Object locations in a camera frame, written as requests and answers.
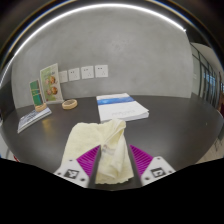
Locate grey-blue magazine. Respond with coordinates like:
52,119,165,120
17,106,53,134

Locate black-framed glass partition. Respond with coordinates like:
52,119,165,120
190,43,224,111

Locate round wooden ring holder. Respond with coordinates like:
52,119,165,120
61,98,79,110

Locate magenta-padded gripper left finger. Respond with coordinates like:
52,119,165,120
53,144,102,188

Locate curved ceiling light strip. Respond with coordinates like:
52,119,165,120
0,3,186,88

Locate green menu sign stand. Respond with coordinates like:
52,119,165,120
39,62,65,104

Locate small card on wooden base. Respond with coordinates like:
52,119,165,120
28,78,48,113

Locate cream towel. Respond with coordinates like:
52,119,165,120
60,118,135,185

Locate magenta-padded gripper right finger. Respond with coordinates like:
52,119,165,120
128,144,177,187

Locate white book with blue stripe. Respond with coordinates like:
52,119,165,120
95,92,150,123

